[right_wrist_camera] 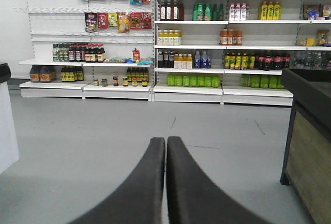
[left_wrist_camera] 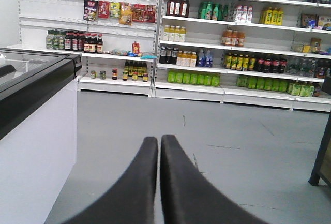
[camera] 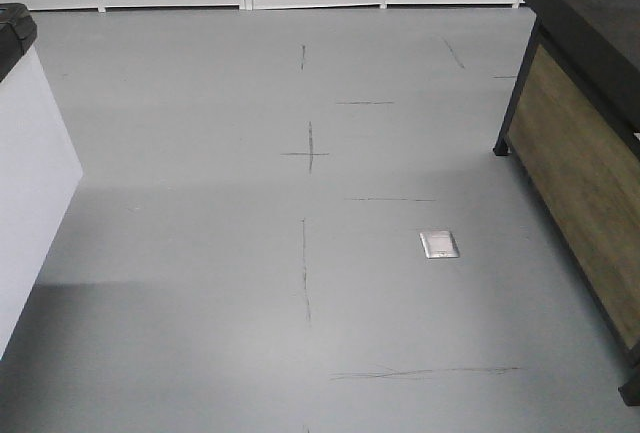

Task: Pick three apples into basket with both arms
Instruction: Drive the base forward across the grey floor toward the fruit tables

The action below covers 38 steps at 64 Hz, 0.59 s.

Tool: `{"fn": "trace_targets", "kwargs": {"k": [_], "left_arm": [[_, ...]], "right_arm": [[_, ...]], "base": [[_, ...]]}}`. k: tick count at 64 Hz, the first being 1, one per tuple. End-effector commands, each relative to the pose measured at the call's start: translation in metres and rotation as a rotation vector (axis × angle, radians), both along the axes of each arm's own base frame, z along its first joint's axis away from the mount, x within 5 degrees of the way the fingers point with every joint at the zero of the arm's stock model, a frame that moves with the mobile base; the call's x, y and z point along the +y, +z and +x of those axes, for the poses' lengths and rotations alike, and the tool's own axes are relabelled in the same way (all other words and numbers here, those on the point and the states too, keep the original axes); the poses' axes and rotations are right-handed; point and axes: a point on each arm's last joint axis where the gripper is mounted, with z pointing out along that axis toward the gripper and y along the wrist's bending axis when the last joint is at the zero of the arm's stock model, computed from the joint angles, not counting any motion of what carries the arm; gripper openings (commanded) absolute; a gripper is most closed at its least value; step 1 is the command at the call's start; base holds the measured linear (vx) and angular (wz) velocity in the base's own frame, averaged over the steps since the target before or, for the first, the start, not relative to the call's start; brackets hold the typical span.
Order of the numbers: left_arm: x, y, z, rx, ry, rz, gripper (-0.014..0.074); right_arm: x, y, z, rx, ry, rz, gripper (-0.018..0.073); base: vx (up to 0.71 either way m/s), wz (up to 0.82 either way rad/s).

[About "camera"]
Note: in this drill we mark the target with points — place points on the metal floor outlet plate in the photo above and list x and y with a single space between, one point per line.
439 244

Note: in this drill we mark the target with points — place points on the black wood produce stand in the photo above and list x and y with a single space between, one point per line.
572 123

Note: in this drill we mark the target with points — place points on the white freezer cabinet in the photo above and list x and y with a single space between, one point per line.
40 169

